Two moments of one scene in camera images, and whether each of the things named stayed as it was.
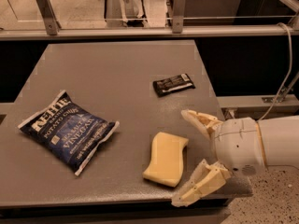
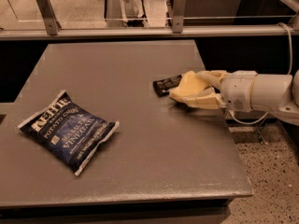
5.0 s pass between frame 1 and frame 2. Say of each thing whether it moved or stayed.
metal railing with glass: stayed
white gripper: moved
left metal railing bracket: stayed
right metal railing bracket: stayed
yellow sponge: moved
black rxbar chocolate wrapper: stayed
